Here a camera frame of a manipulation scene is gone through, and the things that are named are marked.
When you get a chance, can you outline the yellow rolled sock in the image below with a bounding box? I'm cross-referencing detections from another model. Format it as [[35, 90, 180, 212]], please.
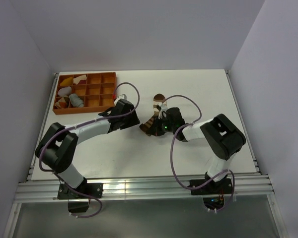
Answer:
[[60, 77, 73, 87]]

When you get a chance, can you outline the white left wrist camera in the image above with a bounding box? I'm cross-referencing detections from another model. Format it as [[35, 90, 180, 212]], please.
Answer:
[[117, 94, 127, 100]]

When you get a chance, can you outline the grey sock with black stripes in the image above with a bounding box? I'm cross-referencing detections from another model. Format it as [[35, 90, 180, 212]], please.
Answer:
[[69, 94, 84, 108]]

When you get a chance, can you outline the aluminium front frame rail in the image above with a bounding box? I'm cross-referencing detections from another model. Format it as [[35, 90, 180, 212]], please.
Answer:
[[13, 174, 274, 203]]

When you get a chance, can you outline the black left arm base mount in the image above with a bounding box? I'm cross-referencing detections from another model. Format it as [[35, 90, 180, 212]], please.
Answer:
[[57, 180, 103, 218]]

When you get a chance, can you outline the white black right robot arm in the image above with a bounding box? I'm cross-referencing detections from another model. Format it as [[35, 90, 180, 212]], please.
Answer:
[[146, 106, 246, 193]]

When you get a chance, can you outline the aluminium table edge rail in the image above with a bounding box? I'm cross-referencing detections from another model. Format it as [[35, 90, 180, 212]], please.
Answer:
[[225, 69, 261, 173]]

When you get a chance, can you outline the white maroon rolled sock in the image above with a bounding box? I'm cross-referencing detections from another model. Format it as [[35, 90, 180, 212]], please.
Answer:
[[73, 74, 87, 85]]

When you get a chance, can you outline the orange wooden compartment tray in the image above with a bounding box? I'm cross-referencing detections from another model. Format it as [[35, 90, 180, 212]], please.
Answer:
[[52, 72, 117, 115]]

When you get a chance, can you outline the orange white rolled sock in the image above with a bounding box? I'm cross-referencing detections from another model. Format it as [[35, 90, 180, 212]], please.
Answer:
[[54, 96, 70, 109]]

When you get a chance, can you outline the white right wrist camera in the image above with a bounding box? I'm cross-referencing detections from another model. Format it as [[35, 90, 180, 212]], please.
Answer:
[[156, 104, 168, 119]]

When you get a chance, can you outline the brown striped sock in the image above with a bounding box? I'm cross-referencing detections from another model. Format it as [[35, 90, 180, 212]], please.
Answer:
[[139, 94, 165, 136]]

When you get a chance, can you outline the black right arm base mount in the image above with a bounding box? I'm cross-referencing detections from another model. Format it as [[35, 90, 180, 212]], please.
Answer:
[[191, 175, 235, 211]]

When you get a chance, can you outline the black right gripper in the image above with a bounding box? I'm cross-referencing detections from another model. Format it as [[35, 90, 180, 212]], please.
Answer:
[[147, 115, 176, 136]]

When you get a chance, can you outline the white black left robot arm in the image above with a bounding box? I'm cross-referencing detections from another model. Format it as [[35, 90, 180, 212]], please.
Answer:
[[35, 99, 140, 198]]

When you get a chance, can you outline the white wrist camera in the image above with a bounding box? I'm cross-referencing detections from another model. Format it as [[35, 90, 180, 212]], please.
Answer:
[[156, 104, 168, 119], [117, 94, 127, 100]]

